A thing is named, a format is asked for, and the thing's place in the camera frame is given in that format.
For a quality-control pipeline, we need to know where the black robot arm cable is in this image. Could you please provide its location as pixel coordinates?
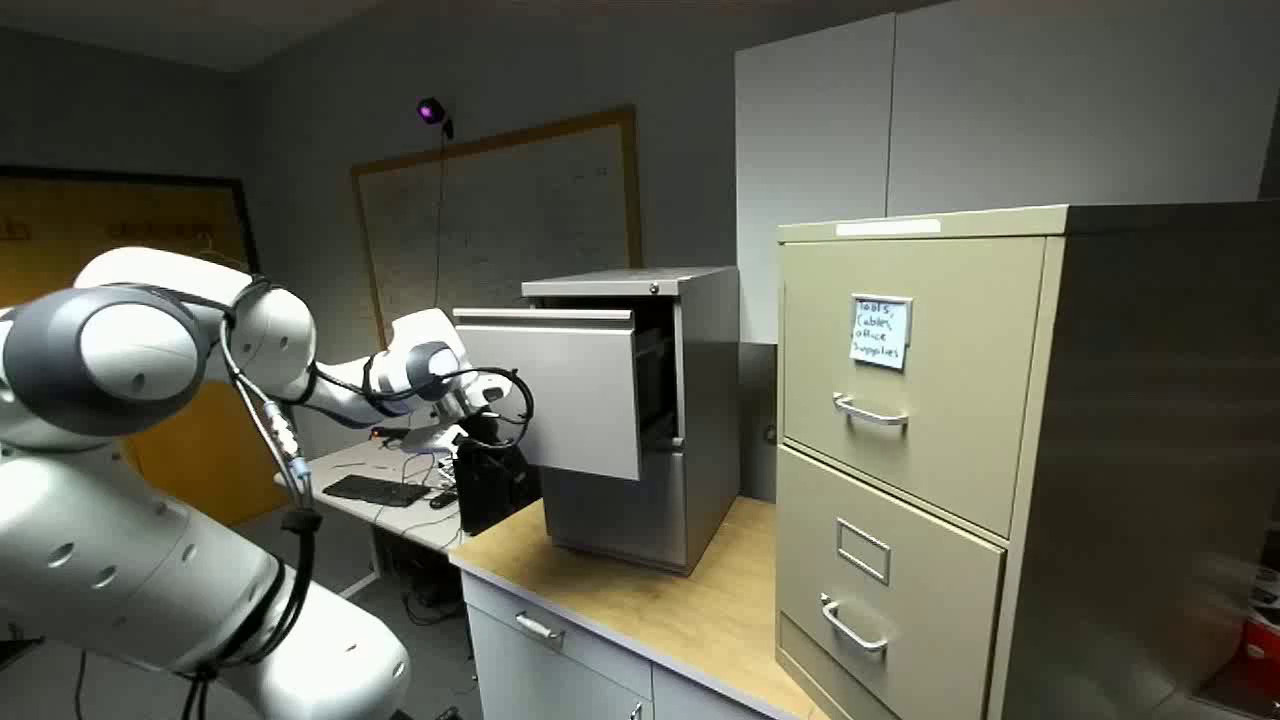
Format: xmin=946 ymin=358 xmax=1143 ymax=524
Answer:
xmin=177 ymin=318 xmax=329 ymax=720

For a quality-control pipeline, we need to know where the grey metal cabinet drawer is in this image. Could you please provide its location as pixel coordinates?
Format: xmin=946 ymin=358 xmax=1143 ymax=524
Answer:
xmin=446 ymin=304 xmax=683 ymax=484

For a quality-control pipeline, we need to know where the orange wooden door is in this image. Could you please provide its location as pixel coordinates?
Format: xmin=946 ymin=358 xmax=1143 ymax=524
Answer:
xmin=0 ymin=163 xmax=292 ymax=532

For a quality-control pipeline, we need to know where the wood framed whiteboard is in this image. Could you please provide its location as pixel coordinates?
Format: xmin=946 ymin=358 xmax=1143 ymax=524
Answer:
xmin=347 ymin=106 xmax=646 ymax=353

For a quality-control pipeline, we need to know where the grey cabinet lower drawer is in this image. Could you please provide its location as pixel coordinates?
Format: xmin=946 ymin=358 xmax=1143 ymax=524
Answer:
xmin=537 ymin=443 xmax=690 ymax=576

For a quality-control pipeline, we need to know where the camera with purple light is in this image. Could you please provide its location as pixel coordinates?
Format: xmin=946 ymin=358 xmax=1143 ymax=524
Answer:
xmin=411 ymin=92 xmax=459 ymax=145

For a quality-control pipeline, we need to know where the grey counter base cabinet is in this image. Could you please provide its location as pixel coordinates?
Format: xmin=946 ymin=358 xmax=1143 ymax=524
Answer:
xmin=454 ymin=568 xmax=777 ymax=720

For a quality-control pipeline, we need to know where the beige drawer with paper label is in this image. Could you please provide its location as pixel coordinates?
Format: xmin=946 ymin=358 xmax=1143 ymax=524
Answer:
xmin=777 ymin=235 xmax=1050 ymax=540

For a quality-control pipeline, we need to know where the black computer box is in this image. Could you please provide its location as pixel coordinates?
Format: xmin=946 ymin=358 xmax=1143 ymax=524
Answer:
xmin=451 ymin=416 xmax=547 ymax=540

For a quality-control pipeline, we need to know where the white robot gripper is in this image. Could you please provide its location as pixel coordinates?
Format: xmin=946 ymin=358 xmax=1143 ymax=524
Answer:
xmin=451 ymin=369 xmax=529 ymax=439

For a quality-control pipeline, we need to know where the beige drawer with label holder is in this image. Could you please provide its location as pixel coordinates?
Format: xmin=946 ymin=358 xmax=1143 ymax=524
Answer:
xmin=770 ymin=443 xmax=1013 ymax=720

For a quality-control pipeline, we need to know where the grey office desk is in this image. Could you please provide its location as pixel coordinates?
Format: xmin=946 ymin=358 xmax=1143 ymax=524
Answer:
xmin=272 ymin=435 xmax=472 ymax=559

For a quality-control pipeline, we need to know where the red object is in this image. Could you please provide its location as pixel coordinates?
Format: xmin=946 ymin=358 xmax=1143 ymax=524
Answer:
xmin=1229 ymin=603 xmax=1280 ymax=711

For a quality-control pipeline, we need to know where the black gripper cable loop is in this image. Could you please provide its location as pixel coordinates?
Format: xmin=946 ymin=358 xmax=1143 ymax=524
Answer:
xmin=464 ymin=360 xmax=540 ymax=452

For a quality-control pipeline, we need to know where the beige metal filing cabinet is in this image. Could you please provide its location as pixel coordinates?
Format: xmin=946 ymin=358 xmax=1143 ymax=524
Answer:
xmin=770 ymin=201 xmax=1280 ymax=720

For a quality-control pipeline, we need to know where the white wall cabinet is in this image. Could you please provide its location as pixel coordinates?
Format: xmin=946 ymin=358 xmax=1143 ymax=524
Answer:
xmin=730 ymin=0 xmax=1280 ymax=347

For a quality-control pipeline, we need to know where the silver counter drawer handle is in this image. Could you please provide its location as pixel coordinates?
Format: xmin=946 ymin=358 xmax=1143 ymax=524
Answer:
xmin=510 ymin=608 xmax=568 ymax=648

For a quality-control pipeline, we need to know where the white paper label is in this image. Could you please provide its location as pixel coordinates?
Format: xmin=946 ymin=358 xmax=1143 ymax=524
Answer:
xmin=848 ymin=292 xmax=918 ymax=375

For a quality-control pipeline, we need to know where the grey metal small cabinet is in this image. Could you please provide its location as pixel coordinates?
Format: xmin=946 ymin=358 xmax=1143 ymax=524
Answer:
xmin=515 ymin=265 xmax=748 ymax=580

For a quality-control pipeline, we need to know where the black keyboard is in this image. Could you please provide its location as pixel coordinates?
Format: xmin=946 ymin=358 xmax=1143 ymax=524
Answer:
xmin=321 ymin=474 xmax=436 ymax=514

